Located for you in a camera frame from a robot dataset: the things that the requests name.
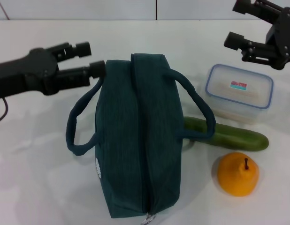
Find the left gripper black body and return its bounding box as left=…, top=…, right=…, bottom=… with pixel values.
left=0, top=48, right=60, bottom=99

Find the green cucumber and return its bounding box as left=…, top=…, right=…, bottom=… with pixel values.
left=183, top=116, right=269, bottom=152

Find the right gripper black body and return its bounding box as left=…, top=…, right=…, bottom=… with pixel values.
left=266, top=7, right=290, bottom=70

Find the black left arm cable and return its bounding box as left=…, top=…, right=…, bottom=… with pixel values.
left=0, top=97, right=9, bottom=125

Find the clear blue-rimmed food container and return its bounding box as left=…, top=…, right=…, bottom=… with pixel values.
left=204, top=63, right=275, bottom=124

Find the dark teal insulated bag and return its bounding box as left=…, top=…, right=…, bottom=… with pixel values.
left=66, top=53, right=216, bottom=213

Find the orange pear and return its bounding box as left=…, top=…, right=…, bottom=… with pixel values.
left=217, top=152, right=260, bottom=197

